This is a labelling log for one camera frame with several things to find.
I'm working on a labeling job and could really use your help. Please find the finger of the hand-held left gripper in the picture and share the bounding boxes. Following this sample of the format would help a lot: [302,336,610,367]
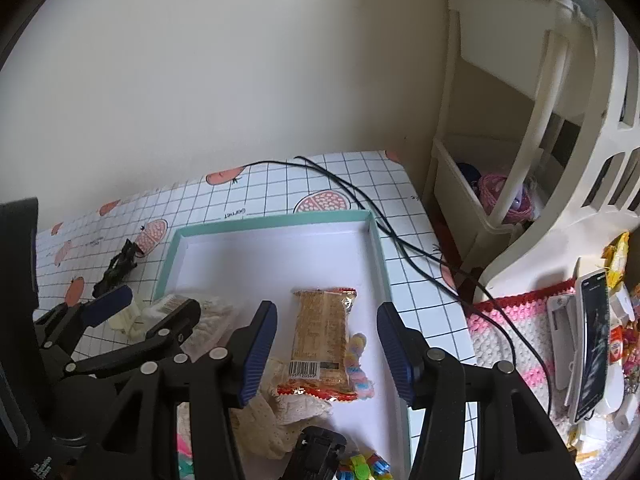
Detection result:
[62,299,202,391]
[32,285,134,356]

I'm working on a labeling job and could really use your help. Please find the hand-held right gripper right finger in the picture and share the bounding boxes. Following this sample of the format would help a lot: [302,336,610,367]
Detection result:
[376,301,583,480]

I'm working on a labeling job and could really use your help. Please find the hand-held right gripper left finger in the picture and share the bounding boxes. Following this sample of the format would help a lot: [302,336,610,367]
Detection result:
[80,301,278,480]

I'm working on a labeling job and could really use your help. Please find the pack of cotton swabs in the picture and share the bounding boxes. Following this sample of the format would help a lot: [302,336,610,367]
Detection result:
[141,294,240,356]

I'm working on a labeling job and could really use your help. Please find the brown snack packet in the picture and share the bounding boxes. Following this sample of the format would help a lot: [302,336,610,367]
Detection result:
[276,287,360,403]

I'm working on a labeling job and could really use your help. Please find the green rimmed white tray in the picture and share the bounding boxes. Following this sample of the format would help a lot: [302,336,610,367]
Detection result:
[152,210,413,480]

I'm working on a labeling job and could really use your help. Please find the black claw hair clip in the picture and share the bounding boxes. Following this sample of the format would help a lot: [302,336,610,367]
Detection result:
[92,239,138,297]

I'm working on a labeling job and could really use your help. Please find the cream lace cloth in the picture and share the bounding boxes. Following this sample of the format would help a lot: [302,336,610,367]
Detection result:
[230,357,333,461]

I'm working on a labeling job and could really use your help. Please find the colourful small plastic clips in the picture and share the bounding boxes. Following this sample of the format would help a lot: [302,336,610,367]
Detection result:
[337,450,393,480]

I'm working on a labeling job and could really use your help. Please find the pink white crochet mat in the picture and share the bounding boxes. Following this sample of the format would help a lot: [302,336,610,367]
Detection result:
[465,280,581,441]

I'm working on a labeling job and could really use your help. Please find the black toy car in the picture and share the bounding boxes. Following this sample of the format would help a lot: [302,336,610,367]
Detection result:
[290,425,348,480]

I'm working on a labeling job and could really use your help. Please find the smartphone on white stand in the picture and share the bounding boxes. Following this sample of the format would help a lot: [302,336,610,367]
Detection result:
[546,292,638,431]

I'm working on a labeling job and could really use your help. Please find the grid tablecloth with fruit print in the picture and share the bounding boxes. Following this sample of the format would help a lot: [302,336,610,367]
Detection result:
[32,150,481,480]

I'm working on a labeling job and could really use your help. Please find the pink yarn bundle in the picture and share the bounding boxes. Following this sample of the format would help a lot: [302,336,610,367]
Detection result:
[477,172,533,223]

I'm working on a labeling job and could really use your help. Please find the black smartphone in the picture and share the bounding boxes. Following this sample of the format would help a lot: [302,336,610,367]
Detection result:
[575,267,612,423]

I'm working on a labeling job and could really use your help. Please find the white plastic shelf rack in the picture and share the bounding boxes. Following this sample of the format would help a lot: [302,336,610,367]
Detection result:
[422,0,640,306]

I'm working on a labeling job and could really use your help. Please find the black cable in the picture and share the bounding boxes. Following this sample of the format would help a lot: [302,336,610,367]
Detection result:
[295,157,553,416]
[232,157,481,306]

